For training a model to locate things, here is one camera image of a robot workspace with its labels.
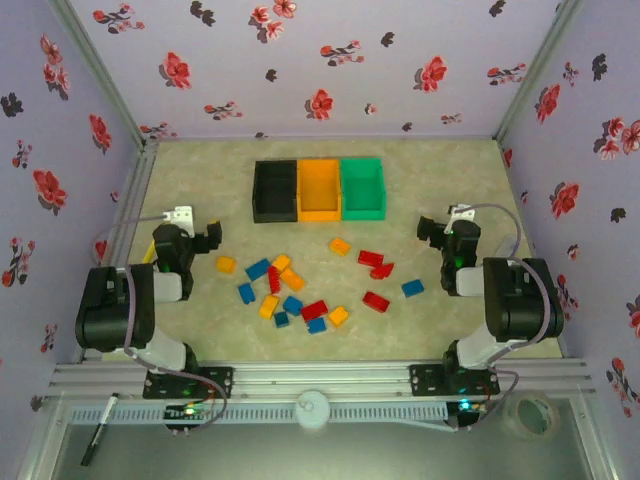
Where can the yellow lego brick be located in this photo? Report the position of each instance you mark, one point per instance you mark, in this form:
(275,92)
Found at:
(293,280)
(268,306)
(225,264)
(339,316)
(340,246)
(281,262)

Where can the red sloped lego brick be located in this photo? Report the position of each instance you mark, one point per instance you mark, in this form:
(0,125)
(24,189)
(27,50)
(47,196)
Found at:
(382,271)

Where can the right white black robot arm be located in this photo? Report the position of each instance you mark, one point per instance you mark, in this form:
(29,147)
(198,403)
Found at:
(520,300)

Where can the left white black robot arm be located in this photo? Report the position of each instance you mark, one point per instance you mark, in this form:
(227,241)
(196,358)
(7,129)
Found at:
(115,310)

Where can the yellow pencil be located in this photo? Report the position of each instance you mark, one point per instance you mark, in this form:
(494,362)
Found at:
(148,251)

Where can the clear plastic piece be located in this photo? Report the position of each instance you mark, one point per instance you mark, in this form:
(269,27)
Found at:
(509,246)

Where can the black plastic bin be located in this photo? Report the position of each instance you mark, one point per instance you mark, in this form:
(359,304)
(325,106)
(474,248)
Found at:
(272,192)

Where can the green plastic bin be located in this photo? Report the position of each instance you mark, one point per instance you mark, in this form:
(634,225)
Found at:
(364,212)

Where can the orange plastic bin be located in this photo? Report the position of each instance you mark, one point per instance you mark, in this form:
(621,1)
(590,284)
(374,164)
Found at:
(320,216)

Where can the small blue lego brick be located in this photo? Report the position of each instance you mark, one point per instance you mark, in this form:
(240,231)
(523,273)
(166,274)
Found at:
(281,319)

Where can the small circuit board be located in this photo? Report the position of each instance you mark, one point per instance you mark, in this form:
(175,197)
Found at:
(467,406)
(187,411)

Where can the clear tape roll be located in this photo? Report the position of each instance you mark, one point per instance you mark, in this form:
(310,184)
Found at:
(510,412)

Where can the black marker pen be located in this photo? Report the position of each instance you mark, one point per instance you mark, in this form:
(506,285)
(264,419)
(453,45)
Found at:
(97,435)

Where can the white round knob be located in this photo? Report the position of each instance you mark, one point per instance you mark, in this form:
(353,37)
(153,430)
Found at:
(312,409)

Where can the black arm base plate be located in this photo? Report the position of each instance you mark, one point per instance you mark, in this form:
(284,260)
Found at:
(222,382)
(425,380)

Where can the long aluminium mounting rail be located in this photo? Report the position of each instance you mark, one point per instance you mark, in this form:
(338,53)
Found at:
(320,377)

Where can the aluminium frame post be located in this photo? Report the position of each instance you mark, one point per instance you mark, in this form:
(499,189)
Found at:
(95,65)
(535,70)

